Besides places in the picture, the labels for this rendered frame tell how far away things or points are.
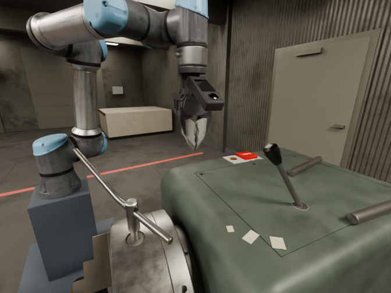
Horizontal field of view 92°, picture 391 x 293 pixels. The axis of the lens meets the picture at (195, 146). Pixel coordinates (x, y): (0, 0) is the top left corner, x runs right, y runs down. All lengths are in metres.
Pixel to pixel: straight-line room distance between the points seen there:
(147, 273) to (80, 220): 0.62
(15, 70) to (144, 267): 9.52
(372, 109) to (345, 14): 1.24
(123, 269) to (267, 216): 0.29
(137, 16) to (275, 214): 0.51
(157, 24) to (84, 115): 0.52
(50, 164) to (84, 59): 0.41
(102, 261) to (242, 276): 0.30
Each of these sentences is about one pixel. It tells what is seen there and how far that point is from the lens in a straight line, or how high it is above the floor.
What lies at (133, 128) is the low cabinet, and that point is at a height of 0.31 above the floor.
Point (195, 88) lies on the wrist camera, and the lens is 0.44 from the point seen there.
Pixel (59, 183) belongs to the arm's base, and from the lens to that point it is 0.93.
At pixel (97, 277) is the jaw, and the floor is 1.13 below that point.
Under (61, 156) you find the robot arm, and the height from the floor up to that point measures 1.26.
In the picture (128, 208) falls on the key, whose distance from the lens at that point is 0.36.
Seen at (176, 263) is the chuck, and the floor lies 1.21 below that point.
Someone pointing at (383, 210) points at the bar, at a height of 1.27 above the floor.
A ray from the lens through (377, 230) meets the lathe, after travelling 0.52.
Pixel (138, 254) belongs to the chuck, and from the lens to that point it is 0.40.
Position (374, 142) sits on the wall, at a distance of 3.21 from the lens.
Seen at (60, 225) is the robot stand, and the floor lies 0.99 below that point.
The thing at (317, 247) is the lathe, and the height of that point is 1.25.
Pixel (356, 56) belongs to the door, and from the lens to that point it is 3.23.
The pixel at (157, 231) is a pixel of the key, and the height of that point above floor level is 1.30.
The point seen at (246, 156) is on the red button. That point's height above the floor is 1.27.
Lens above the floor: 1.51
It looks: 17 degrees down
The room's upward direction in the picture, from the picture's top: straight up
